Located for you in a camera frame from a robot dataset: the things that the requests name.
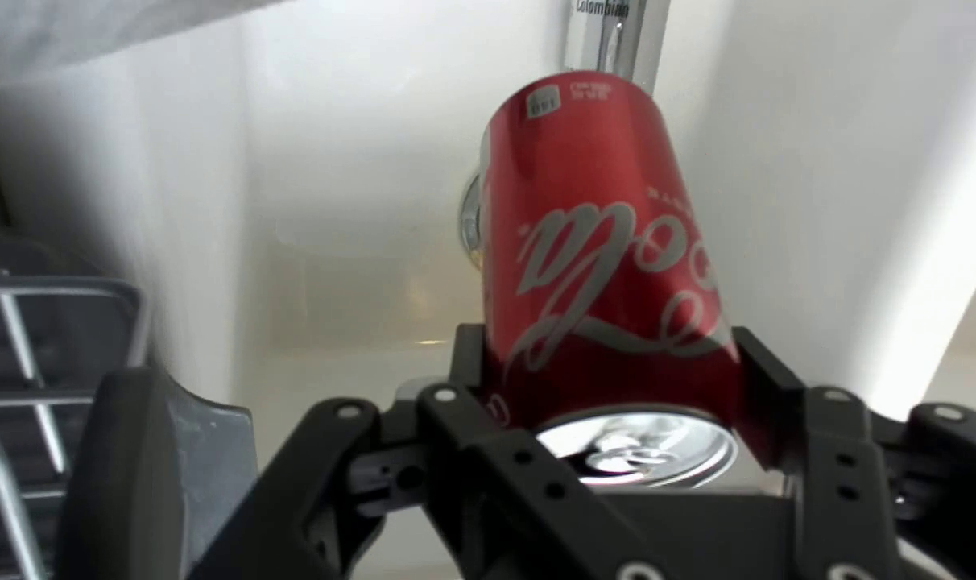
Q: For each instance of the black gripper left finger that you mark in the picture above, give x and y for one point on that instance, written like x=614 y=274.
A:
x=506 y=471

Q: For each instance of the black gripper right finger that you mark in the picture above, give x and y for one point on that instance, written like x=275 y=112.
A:
x=850 y=471

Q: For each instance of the red cola can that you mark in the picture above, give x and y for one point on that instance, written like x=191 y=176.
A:
x=605 y=247

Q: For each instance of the white double sink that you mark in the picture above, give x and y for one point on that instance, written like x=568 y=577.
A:
x=347 y=214

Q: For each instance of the chrome sink faucet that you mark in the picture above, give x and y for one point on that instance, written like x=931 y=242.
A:
x=617 y=38

